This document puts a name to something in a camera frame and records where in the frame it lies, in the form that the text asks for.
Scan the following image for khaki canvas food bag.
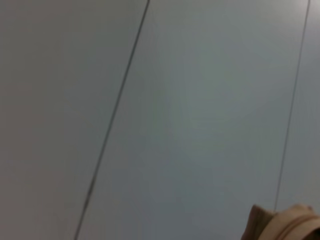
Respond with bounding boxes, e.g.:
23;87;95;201
240;203;320;240

